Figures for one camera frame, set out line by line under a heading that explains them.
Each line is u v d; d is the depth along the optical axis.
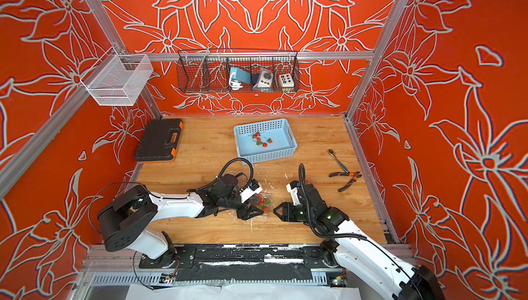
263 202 0.85
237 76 0.84
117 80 0.90
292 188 0.75
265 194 0.88
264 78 0.91
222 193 0.67
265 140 1.07
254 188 0.72
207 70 0.98
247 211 0.73
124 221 0.44
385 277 0.44
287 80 0.95
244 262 0.73
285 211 0.70
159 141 1.00
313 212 0.61
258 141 1.07
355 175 0.92
